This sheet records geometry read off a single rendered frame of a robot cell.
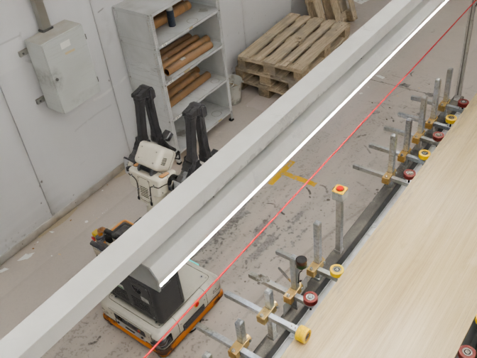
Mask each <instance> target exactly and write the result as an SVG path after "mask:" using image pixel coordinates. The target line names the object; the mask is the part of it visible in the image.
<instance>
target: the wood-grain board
mask: <svg viewBox="0 0 477 358"><path fill-rule="evenodd" d="M476 314H477V93H476V94H475V96H474V97H473V99H472V100H471V101H470V102H469V104H468V105H467V107H466V108H465V109H464V110H463V112H462V113H461V115H460V116H459V117H458V119H457V120H456V121H455V122H454V124H453V126H452V127H451V128H450V130H449V131H448V132H447V133H446V135H445V136H444V138H443V139H442V140H441V141H440V143H439V144H438V146H437V147H436V148H435V150H434V151H433V152H432V154H431V155H430V157H429V158H428V159H427V160H426V162H425V163H424V165H423V166H422V167H421V168H420V170H419V171H418V173H417V174H416V176H415V177H414V178H413V179H412V181H411V182H410V184H409V185H408V186H407V187H406V188H405V190H404V192H403V193H402V194H401V196H400V197H399V198H398V199H397V201H396V202H395V204H394V205H393V206H392V207H391V209H390V210H389V212H388V213H387V215H386V216H385V217H384V218H383V220H382V221H381V223H380V224H379V225H378V226H377V228H376V229H375V231H374V232H373V233H372V235H371V236H370V237H369V239H368V240H367V242H366V243H365V244H364V245H363V247H362V248H361V250H360V251H359V252H358V253H357V255H356V256H355V257H354V259H353V261H352V262H351V263H350V264H349V266H348V267H347V268H346V270H345V271H344V272H343V273H342V275H341V276H340V278H339V279H338V281H337V282H336V283H335V284H334V286H333V287H332V289H331V290H330V291H329V292H328V294H327V295H326V297H325V298H324V300H323V301H322V302H321V303H320V305H319V306H318V308H317V309H316V310H315V311H314V313H313V314H312V316H311V317H310V318H309V320H308V321H307V322H306V323H305V325H304V326H305V327H308V328H309V329H311V331H312V333H311V336H310V338H309V340H308V341H307V343H305V344H303V343H301V342H299V341H298V340H296V339H294V340H293V341H292V342H291V344H290V345H289V347H288V348H287V349H286V350H285V352H284V353H283V355H282V356H281V358H456V356H457V354H458V351H459V347H460V346H461V345H462V344H463V342H464V340H465V338H466V336H467V334H468V331H469V330H470V328H471V326H472V324H473V321H474V320H475V317H476Z"/></svg>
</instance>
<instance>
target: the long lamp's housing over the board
mask: <svg viewBox="0 0 477 358"><path fill-rule="evenodd" d="M445 1H446V0H422V1H421V2H420V3H419V4H418V5H417V6H416V7H415V8H414V9H413V10H411V12H409V13H408V15H406V17H404V19H403V20H401V21H400V22H399V23H398V24H397V25H396V26H395V27H394V28H393V29H392V30H390V31H389V32H388V33H387V34H386V35H385V36H384V37H383V38H382V39H381V40H379V41H378V42H377V43H376V44H375V45H374V46H373V47H372V48H371V49H370V50H369V51H368V52H367V53H366V54H365V55H364V56H363V57H362V59H360V60H358V61H357V62H356V63H355V64H354V65H353V66H352V67H351V68H350V69H349V70H347V71H346V72H345V73H344V74H343V75H342V76H341V77H340V78H339V79H338V80H337V81H336V82H335V83H334V84H333V85H332V86H331V87H330V88H329V89H328V90H326V91H325V92H324V93H323V94H322V95H321V96H320V97H319V98H318V99H317V100H315V101H314V102H313V103H312V104H311V105H310V106H309V107H308V108H307V109H306V110H304V111H303V113H301V115H299V116H298V117H297V118H296V120H294V121H293V122H292V123H291V124H290V125H289V126H288V127H287V128H286V129H285V130H284V131H282V132H281V133H280V134H279V135H278V136H277V137H276V138H275V139H274V140H273V141H271V142H270V143H269V144H268V145H267V146H266V147H265V148H264V149H263V150H262V151H261V152H260V153H259V154H258V155H257V156H256V157H255V158H254V159H253V160H252V161H250V162H249V163H248V164H247V165H246V166H245V167H244V168H243V169H242V170H240V171H239V172H238V173H237V174H236V175H235V176H234V177H233V178H232V179H231V180H230V181H229V182H228V183H227V184H225V186H224V187H223V188H222V189H221V190H219V191H218V192H217V193H216V194H215V195H214V197H212V198H211V199H210V200H208V201H207V202H206V203H205V204H204V205H203V206H202V207H201V208H200V209H199V210H198V211H196V212H195V213H194V214H193V215H192V216H191V217H190V218H189V219H188V220H187V221H186V222H185V223H184V224H183V225H182V226H181V227H180V228H179V229H178V230H177V231H175V232H174V233H173V234H172V235H171V236H170V237H169V238H168V239H167V240H166V241H164V242H163V243H162V244H161V245H160V246H159V247H158V248H157V249H156V250H155V251H154V252H153V253H152V254H151V255H150V256H149V257H148V258H147V259H146V260H145V261H143V262H142V263H141V264H140V265H139V266H138V267H137V268H136V269H135V270H134V271H132V272H131V273H130V274H129V276H131V277H133V278H135V279H136V280H138V281H140V282H141V283H144V284H146V285H147V286H149V287H151V288H152V289H154V290H156V291H157V292H161V288H160V284H161V283H162V282H163V281H164V280H165V279H166V278H167V277H168V276H169V275H170V274H171V273H172V272H173V271H174V270H175V269H176V268H177V267H178V266H179V265H180V264H181V263H182V262H183V261H184V260H185V259H186V258H187V257H188V256H189V255H190V254H191V253H192V252H193V251H194V250H195V249H196V248H197V247H198V246H199V245H200V244H201V243H202V242H203V241H204V240H205V239H206V238H207V237H208V236H209V235H210V234H211V233H212V232H213V231H214V230H215V229H216V228H217V227H218V226H219V225H220V224H221V223H222V222H223V221H224V220H225V219H226V218H227V217H228V216H229V215H230V214H231V213H232V212H233V211H234V210H235V209H236V208H237V207H238V206H239V205H240V204H241V203H242V202H243V201H244V200H245V199H246V198H247V197H248V196H249V195H250V194H251V193H252V192H253V191H254V190H255V189H257V188H258V187H259V186H260V185H261V184H262V183H263V182H264V181H265V180H266V179H267V178H268V177H269V176H270V175H271V174H272V173H273V172H274V171H275V170H276V169H277V168H278V167H279V166H280V165H281V164H282V163H283V162H284V161H285V160H286V159H287V158H288V157H289V156H290V155H291V154H292V153H293V152H294V151H295V150H296V149H297V148H298V147H299V146H300V145H301V144H302V143H303V142H304V141H305V140H306V139H307V138H308V137H309V136H310V135H311V134H312V133H313V132H314V131H315V130H316V129H317V128H318V127H319V126H320V125H321V124H322V123H323V122H324V121H325V120H326V119H327V118H328V117H329V116H330V115H331V114H332V113H333V112H334V111H335V110H336V109H337V108H338V107H339V106H340V105H341V104H342V103H343V102H344V101H345V100H346V99H347V98H349V97H350V96H351V95H352V94H353V93H354V92H355V91H356V90H357V89H358V88H359V87H360V86H361V85H362V84H363V83H364V82H365V81H366V80H367V79H368V78H369V77H370V76H371V75H372V74H373V73H374V72H375V71H376V70H377V69H378V68H379V67H380V66H381V65H382V64H383V63H384V62H385V61H386V60H387V59H388V58H389V57H390V56H391V55H392V54H393V53H394V52H395V51H396V50H397V49H398V48H399V47H400V46H401V45H402V44H403V43H404V42H405V41H406V40H407V39H408V38H409V37H410V36H411V35H412V34H413V33H414V32H415V31H416V30H417V29H418V28H419V27H420V26H421V25H422V24H423V23H424V22H425V21H426V20H427V19H428V18H429V17H430V16H431V15H432V14H433V13H434V12H435V11H436V10H437V9H438V8H439V7H440V6H441V5H442V4H443V3H444V2H445Z"/></svg>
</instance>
